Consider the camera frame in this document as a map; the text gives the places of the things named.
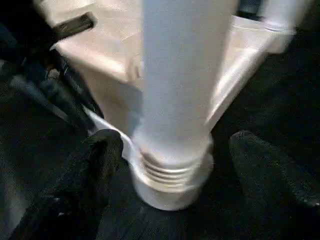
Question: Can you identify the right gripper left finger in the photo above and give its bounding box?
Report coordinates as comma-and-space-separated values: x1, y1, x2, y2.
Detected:
14, 128, 125, 240

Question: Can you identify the black floor mat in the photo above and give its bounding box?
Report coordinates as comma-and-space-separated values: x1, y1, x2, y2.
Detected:
0, 0, 320, 240

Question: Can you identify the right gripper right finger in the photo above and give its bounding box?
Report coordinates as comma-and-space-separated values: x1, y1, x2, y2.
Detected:
228, 129, 320, 240

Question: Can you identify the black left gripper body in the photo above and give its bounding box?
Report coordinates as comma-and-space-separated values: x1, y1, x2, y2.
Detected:
4, 14, 58, 76

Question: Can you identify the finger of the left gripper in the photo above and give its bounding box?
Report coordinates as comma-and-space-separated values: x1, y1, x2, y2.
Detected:
51, 11, 98, 40
47, 54, 105, 133

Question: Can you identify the white plastic table top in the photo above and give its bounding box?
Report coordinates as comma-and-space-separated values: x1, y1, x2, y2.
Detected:
37, 0, 298, 212

